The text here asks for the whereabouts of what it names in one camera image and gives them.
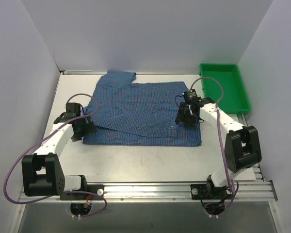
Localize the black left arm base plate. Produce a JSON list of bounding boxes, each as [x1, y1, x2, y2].
[[60, 184, 105, 200]]

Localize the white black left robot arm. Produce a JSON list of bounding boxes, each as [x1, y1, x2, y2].
[[21, 102, 97, 200]]

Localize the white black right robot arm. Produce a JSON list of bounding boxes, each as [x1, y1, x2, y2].
[[175, 89, 261, 199]]

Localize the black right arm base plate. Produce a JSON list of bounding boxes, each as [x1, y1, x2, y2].
[[190, 184, 232, 200]]

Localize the aluminium front frame rail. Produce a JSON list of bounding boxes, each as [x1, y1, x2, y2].
[[17, 181, 278, 204]]

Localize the blue checkered long sleeve shirt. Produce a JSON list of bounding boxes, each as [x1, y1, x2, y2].
[[83, 70, 202, 147]]

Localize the green plastic bin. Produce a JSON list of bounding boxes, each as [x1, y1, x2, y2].
[[199, 63, 251, 115]]

